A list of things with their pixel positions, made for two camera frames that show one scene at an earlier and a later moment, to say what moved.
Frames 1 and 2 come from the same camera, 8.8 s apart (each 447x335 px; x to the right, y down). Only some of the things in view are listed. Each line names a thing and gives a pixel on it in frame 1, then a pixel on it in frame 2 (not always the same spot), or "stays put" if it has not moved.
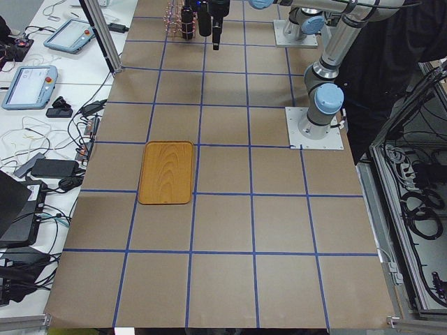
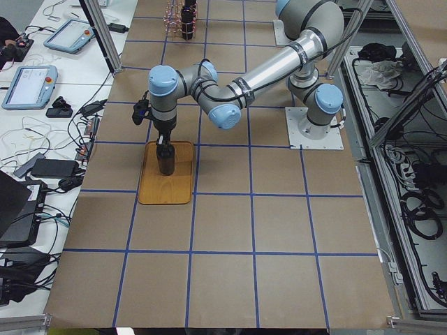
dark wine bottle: (187, 20) stays put
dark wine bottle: (204, 21) to (166, 156)
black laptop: (22, 202) stays put
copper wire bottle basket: (172, 19) stays put
